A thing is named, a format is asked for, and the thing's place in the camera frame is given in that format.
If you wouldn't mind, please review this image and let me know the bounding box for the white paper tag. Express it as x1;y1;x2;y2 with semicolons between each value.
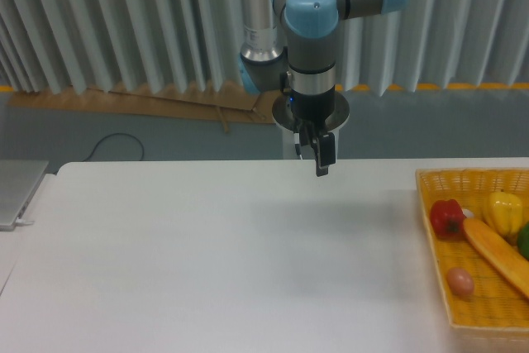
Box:
462;208;476;218

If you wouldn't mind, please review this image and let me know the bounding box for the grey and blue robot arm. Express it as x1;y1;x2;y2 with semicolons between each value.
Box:
238;0;408;177

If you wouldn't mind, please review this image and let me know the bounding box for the black cable on floor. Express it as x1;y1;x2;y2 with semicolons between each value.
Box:
82;132;145;162

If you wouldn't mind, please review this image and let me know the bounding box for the grey pleated curtain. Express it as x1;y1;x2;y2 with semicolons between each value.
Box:
1;0;528;94

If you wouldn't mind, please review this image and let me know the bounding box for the yellow woven basket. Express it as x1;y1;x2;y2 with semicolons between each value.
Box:
416;168;528;336

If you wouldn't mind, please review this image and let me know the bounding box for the green bell pepper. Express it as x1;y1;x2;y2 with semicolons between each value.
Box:
517;224;529;260

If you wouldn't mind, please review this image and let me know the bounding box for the yellow bell pepper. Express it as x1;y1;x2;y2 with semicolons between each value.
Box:
483;191;524;246

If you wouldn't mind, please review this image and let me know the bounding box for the long orange baguette bread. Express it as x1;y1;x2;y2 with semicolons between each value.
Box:
463;218;528;298

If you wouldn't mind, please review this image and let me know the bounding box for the brown cardboard sheet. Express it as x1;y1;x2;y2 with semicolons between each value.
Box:
8;80;279;132

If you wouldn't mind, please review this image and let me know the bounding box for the brown egg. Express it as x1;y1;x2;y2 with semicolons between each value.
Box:
446;267;474;297

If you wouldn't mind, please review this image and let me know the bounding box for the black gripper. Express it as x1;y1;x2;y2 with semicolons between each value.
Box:
280;71;336;177

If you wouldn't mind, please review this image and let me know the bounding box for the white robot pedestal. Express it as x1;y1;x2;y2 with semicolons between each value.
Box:
272;91;350;160

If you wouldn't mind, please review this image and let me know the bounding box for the red bell pepper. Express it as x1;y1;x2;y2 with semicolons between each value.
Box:
430;199;466;240

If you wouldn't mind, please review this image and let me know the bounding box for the silver laptop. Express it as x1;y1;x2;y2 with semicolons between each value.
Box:
1;160;49;231

